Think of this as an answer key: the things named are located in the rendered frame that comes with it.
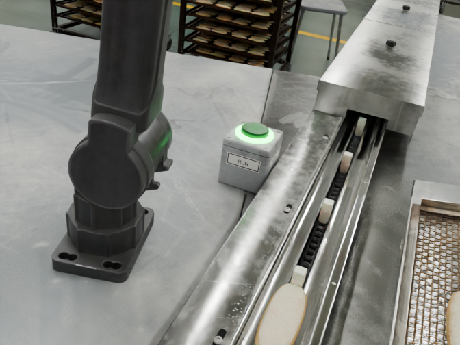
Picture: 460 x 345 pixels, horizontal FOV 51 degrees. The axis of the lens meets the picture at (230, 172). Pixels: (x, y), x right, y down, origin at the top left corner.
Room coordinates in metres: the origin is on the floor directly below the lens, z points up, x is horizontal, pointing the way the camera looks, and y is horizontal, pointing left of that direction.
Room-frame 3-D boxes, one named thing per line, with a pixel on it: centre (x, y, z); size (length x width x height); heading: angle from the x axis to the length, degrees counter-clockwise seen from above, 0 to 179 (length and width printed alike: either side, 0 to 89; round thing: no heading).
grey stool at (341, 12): (3.55, -0.47, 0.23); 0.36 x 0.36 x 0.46; 1
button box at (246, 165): (0.62, -0.03, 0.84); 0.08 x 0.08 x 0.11; 72
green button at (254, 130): (0.62, -0.03, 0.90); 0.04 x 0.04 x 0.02
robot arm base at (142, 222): (0.44, 0.13, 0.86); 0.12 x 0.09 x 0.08; 176
